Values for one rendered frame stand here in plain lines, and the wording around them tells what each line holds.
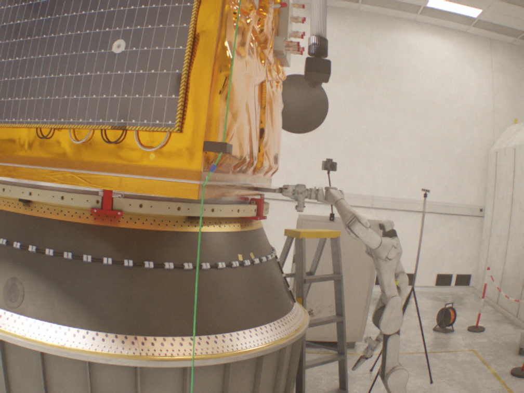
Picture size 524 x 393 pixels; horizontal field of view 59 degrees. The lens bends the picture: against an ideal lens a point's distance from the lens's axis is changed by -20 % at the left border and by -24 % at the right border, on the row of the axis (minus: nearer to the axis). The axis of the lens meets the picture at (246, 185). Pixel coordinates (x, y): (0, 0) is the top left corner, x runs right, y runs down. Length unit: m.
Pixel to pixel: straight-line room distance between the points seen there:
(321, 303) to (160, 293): 4.14
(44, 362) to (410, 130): 8.89
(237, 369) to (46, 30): 1.51
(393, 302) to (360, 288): 2.95
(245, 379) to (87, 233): 0.85
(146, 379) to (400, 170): 8.47
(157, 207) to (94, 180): 0.34
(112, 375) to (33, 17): 1.38
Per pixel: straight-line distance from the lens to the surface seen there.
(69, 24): 1.93
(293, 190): 2.91
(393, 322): 3.12
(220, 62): 1.77
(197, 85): 1.73
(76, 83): 1.84
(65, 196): 2.02
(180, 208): 2.10
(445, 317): 7.17
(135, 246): 2.03
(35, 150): 1.95
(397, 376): 3.27
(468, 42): 10.84
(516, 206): 8.56
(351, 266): 5.97
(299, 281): 3.66
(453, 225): 10.28
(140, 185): 1.76
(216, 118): 1.75
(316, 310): 6.04
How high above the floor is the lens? 1.82
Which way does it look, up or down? 1 degrees down
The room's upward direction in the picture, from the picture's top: 5 degrees clockwise
